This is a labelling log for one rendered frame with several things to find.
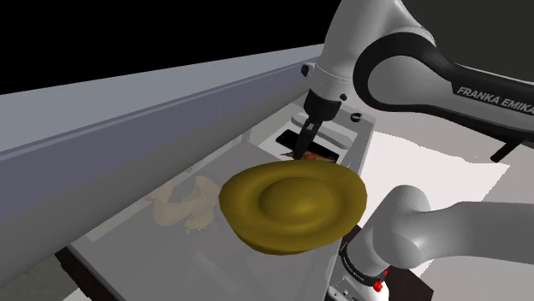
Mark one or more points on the grey table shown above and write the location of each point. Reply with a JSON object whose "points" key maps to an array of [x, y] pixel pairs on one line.
{"points": [[167, 266]]}

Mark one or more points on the pale tan figure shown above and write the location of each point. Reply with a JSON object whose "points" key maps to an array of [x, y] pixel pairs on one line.
{"points": [[183, 208]]}

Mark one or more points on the brown small object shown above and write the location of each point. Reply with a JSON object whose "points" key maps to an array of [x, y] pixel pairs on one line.
{"points": [[315, 156]]}

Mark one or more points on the olive yellow plate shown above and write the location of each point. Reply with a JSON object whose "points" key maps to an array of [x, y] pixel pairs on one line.
{"points": [[292, 208]]}

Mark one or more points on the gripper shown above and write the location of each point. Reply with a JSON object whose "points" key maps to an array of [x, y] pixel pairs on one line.
{"points": [[321, 106]]}

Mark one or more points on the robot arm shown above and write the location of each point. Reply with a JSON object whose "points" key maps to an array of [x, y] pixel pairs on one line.
{"points": [[417, 79]]}

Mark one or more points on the white oblong object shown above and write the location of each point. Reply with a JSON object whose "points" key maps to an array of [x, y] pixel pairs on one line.
{"points": [[340, 135]]}

